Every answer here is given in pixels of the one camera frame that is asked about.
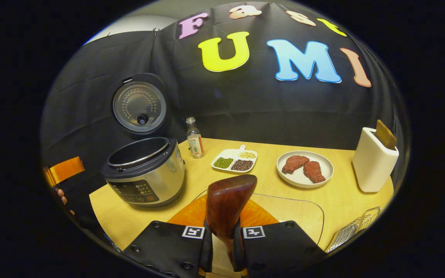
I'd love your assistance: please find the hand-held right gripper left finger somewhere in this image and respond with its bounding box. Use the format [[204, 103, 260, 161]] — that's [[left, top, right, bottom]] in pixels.
[[122, 193, 214, 278]]

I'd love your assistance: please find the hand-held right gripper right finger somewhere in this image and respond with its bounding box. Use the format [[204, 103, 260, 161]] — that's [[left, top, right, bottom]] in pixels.
[[232, 199, 328, 278]]

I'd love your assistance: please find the brown wooden spoon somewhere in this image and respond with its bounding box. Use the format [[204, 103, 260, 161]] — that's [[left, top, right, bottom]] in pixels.
[[206, 174, 258, 271]]

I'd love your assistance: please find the black and silver rice cooker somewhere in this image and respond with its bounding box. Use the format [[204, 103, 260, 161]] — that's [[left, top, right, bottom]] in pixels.
[[100, 73, 187, 208]]

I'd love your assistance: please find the metal wire chopstick holder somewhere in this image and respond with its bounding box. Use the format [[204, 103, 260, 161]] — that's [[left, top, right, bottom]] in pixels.
[[326, 206, 382, 254]]

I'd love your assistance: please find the red meat piece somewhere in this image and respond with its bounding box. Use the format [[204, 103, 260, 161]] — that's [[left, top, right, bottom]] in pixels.
[[282, 155, 311, 174], [303, 161, 326, 184]]

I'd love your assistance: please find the round white plate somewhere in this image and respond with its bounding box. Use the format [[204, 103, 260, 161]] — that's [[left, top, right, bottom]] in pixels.
[[276, 150, 335, 189]]

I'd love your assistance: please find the white divided bean dish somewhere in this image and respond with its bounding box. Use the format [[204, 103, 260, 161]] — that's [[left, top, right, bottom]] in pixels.
[[211, 145, 258, 173]]

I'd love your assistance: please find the small glass bottle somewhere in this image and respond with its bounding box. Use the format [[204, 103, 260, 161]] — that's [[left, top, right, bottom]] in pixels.
[[186, 117, 205, 159]]

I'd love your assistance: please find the white toaster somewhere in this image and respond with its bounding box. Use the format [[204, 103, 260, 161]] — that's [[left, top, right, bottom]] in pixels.
[[352, 127, 400, 193]]

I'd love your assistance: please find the black backdrop cloth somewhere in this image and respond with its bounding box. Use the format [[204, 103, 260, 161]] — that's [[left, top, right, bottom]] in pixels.
[[41, 2, 410, 217]]

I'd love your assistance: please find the brown toast slice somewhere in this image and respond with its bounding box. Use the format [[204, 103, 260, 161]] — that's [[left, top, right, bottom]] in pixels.
[[374, 119, 398, 151]]

